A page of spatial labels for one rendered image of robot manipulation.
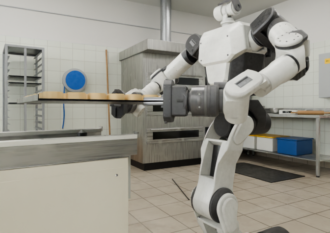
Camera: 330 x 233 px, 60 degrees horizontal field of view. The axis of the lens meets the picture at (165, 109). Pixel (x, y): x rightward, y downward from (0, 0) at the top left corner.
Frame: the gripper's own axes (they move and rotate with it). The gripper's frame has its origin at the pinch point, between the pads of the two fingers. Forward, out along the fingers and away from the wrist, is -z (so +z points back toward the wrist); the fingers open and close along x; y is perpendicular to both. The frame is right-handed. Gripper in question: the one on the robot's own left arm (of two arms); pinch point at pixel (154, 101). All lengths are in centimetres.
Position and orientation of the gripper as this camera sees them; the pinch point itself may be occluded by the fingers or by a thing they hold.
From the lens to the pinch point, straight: 82.3
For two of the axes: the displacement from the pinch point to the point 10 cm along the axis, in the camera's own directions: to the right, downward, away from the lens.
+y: -2.0, -0.1, -9.8
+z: 9.8, 0.0, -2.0
